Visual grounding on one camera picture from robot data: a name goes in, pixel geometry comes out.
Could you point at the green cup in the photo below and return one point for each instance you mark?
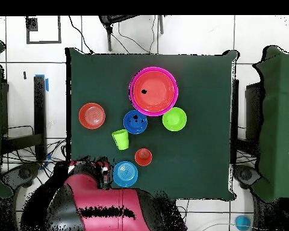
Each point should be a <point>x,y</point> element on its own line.
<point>121,142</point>

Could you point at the orange cup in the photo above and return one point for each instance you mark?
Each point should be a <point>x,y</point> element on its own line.
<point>143,157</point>

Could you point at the small light blue bowl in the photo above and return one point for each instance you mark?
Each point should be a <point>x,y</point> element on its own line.
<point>125,173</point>

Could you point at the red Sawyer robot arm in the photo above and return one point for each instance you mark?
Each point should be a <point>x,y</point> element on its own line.
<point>98,192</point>

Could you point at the small dark blue bowl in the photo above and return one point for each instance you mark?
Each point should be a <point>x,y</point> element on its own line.
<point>134,127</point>

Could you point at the small green bowl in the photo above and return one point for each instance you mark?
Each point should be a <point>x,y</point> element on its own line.
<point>174,119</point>

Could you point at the large orange bowl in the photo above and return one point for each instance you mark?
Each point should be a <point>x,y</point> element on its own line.
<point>156,96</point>

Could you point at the small orange bowl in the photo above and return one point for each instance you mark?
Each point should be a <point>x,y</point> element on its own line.
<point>92,116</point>

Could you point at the large pink bowl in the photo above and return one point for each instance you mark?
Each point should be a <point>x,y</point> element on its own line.
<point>154,68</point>

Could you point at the dark green tablecloth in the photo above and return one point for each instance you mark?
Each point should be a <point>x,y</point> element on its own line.
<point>202,144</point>

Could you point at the blue tape strip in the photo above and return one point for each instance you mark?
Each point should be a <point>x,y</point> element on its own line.
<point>47,85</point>

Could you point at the black metal stand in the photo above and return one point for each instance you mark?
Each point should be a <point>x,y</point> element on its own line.
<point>39,108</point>
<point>254,108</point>

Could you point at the blue disc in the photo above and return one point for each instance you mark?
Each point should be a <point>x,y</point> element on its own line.
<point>242,222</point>

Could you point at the black camera tripod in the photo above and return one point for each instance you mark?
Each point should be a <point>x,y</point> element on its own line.
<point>109,36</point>

